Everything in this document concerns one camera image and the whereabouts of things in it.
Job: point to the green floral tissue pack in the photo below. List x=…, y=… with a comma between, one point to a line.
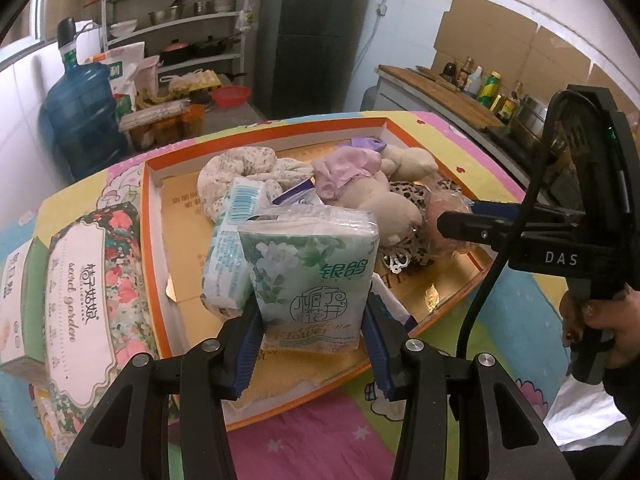
x=305, y=270

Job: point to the egg tray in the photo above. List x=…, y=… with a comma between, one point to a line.
x=192, y=81

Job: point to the pink cloth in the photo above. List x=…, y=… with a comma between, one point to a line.
x=345, y=167

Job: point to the black water pump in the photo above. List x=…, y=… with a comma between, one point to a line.
x=67, y=35

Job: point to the beige plush toy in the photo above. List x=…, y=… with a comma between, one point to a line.
x=390, y=210

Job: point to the yellow green bottle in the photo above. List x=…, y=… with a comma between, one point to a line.
x=489, y=87

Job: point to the black wok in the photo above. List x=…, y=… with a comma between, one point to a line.
x=215, y=46

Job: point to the pink plastic bag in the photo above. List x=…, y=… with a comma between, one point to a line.
x=149, y=75

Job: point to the green white tissue box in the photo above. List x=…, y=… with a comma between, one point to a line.
x=20, y=310

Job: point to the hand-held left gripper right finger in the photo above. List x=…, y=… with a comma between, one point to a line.
x=377, y=355

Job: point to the leopard print cloth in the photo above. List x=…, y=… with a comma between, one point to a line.
x=405, y=192

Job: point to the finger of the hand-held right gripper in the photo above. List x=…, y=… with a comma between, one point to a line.
x=475, y=230
x=500, y=208

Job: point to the cream floral cloth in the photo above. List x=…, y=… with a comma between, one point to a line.
x=240, y=165

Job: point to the clear food container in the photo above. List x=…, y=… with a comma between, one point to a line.
x=160, y=125

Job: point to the red lidded pot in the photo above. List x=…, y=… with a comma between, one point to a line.
x=176, y=52

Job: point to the white plastic bottle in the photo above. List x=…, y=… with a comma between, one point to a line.
x=474, y=82

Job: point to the red plastic bowl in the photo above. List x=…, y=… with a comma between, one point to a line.
x=230, y=96

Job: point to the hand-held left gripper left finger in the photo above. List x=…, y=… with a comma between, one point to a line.
x=247, y=355

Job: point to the dark sauce bottle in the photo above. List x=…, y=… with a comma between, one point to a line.
x=449, y=72
x=465, y=74

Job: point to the blue white tissue pack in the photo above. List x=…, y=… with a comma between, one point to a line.
x=230, y=250

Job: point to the orange cardboard box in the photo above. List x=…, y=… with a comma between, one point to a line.
x=185, y=210

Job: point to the steel pot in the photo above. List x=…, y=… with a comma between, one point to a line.
x=531, y=120

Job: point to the purple cloth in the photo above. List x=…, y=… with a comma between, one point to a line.
x=367, y=144

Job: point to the printed rice bag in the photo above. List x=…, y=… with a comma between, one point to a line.
x=122, y=70

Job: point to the floral tissue box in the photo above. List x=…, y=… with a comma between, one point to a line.
x=85, y=300

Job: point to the blue water jug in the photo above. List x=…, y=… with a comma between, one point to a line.
x=80, y=115

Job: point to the white shelf rack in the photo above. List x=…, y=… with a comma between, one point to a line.
x=175, y=0

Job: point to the person's right hand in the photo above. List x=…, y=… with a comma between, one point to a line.
x=622, y=320

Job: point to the dark refrigerator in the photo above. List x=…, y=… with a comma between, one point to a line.
x=310, y=35

